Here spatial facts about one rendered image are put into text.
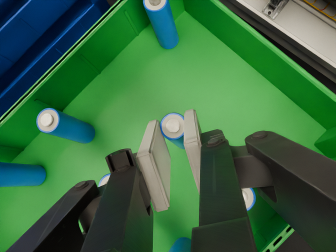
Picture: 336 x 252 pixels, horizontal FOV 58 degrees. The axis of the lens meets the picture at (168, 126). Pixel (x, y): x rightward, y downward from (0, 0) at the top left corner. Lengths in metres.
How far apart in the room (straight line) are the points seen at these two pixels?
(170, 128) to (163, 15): 0.09
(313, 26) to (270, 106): 0.36
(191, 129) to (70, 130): 0.11
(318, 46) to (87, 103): 0.43
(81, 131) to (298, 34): 0.45
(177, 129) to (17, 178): 0.13
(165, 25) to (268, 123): 0.11
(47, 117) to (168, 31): 0.11
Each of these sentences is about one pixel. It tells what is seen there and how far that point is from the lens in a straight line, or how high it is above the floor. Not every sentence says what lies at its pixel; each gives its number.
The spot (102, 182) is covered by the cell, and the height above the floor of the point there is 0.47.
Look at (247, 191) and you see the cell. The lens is 0.19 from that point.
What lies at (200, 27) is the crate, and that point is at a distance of 0.29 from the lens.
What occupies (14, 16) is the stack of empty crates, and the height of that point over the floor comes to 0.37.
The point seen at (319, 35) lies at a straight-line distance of 0.60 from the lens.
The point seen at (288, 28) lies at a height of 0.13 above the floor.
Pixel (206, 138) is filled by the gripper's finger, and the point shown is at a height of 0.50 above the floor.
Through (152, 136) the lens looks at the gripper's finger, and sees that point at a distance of 0.16.
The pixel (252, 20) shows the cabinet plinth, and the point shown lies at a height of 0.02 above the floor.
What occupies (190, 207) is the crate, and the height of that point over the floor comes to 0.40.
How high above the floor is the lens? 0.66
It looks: 77 degrees down
